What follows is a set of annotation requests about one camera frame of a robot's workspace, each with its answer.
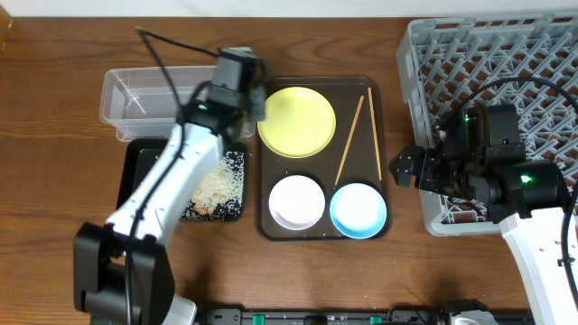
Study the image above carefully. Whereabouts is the grey dishwasher rack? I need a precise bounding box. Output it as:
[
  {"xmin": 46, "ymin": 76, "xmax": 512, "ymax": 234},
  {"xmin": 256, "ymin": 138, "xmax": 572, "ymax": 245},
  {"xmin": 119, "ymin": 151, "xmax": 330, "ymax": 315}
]
[{"xmin": 396, "ymin": 12, "xmax": 578, "ymax": 237}]

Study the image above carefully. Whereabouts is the black cable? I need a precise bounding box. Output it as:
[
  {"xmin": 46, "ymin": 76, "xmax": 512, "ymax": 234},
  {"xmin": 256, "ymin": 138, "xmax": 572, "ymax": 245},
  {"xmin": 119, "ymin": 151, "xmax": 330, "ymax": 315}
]
[
  {"xmin": 444, "ymin": 76, "xmax": 578, "ymax": 308},
  {"xmin": 124, "ymin": 25, "xmax": 222, "ymax": 325}
]

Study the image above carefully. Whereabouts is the right black cable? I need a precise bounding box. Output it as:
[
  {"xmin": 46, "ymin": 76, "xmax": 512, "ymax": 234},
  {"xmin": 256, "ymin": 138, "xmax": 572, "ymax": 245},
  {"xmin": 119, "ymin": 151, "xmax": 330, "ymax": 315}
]
[{"xmin": 444, "ymin": 76, "xmax": 578, "ymax": 308}]

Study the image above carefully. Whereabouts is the pink bowl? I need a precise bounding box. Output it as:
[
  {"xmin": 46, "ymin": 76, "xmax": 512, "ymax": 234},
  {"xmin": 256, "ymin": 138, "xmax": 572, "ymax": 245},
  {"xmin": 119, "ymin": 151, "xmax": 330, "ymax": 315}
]
[{"xmin": 268, "ymin": 175, "xmax": 325, "ymax": 231}]

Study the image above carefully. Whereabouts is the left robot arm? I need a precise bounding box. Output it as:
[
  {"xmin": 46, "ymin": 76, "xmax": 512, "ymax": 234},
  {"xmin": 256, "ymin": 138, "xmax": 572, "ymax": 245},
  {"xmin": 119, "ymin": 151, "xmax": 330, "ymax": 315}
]
[{"xmin": 73, "ymin": 80, "xmax": 266, "ymax": 324}]

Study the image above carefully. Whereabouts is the blue bowl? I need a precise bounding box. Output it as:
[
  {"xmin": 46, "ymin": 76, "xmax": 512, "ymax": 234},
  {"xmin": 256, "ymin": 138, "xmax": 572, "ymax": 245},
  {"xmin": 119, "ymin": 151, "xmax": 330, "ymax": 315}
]
[{"xmin": 330, "ymin": 183, "xmax": 387, "ymax": 239}]

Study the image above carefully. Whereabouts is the wooden chopstick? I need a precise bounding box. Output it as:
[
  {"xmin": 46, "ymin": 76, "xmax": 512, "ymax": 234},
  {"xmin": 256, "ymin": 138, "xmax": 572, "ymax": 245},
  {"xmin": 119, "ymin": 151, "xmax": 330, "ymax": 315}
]
[
  {"xmin": 334, "ymin": 95, "xmax": 365, "ymax": 186},
  {"xmin": 368, "ymin": 87, "xmax": 382, "ymax": 181}
]

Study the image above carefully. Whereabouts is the dark brown serving tray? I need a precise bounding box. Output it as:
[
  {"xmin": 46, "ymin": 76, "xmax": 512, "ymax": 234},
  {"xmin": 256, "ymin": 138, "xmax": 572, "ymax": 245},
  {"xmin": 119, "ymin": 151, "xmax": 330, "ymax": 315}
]
[{"xmin": 256, "ymin": 76, "xmax": 393, "ymax": 242}]

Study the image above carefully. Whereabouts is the clear plastic bin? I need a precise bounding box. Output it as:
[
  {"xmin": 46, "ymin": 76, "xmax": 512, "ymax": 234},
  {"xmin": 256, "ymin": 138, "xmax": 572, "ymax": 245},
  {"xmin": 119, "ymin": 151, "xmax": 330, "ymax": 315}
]
[{"xmin": 100, "ymin": 66, "xmax": 256, "ymax": 142}]

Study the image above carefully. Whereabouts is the black waste tray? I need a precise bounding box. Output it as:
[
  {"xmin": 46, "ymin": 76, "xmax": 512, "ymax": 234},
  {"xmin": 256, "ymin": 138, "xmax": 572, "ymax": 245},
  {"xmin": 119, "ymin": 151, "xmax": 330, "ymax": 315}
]
[{"xmin": 117, "ymin": 139, "xmax": 247, "ymax": 209}]

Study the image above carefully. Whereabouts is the left black cable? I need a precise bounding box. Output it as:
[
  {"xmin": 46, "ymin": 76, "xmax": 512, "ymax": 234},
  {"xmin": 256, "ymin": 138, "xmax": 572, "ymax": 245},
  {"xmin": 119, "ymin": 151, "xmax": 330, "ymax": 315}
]
[{"xmin": 124, "ymin": 25, "xmax": 222, "ymax": 325}]

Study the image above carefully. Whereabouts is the food scraps pile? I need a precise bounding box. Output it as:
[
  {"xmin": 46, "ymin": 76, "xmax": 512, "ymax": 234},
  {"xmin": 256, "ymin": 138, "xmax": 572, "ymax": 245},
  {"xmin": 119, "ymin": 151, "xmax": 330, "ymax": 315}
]
[{"xmin": 181, "ymin": 152, "xmax": 246, "ymax": 222}]

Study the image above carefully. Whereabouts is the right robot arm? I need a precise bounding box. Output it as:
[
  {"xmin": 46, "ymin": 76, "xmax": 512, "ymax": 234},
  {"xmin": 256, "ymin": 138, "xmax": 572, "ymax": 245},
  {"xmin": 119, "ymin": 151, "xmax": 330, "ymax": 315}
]
[{"xmin": 388, "ymin": 105, "xmax": 577, "ymax": 324}]

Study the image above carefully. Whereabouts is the yellow plate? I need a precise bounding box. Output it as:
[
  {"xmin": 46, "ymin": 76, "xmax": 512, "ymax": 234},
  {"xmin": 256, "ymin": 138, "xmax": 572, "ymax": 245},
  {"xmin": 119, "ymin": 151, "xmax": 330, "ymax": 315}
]
[{"xmin": 257, "ymin": 87, "xmax": 336, "ymax": 158}]

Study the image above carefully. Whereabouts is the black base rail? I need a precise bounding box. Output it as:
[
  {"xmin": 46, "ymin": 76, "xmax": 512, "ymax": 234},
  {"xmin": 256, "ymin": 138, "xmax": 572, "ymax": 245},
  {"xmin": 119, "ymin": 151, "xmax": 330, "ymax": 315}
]
[{"xmin": 195, "ymin": 307, "xmax": 535, "ymax": 325}]

